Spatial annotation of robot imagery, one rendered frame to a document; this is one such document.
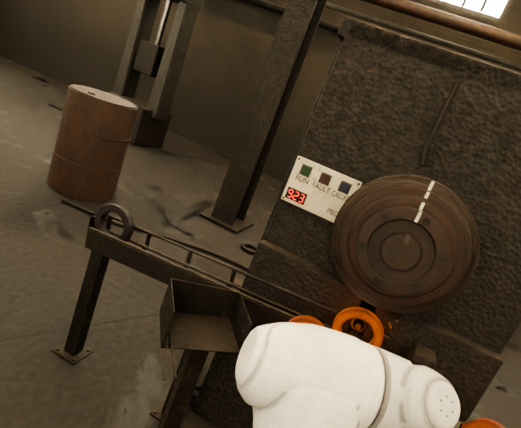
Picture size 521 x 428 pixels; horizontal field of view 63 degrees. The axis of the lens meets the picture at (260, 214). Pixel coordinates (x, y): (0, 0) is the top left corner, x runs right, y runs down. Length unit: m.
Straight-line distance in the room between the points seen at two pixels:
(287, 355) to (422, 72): 1.23
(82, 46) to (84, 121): 6.41
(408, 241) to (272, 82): 3.05
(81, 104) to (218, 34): 5.06
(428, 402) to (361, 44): 1.27
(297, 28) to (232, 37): 4.24
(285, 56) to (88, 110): 1.82
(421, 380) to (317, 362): 0.15
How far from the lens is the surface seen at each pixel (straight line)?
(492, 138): 1.63
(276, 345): 0.61
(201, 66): 8.57
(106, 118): 3.79
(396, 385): 0.68
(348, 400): 0.64
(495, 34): 7.05
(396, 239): 1.40
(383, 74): 1.63
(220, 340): 1.51
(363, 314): 1.59
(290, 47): 4.24
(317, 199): 1.64
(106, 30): 9.84
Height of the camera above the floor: 1.43
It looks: 16 degrees down
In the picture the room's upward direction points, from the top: 21 degrees clockwise
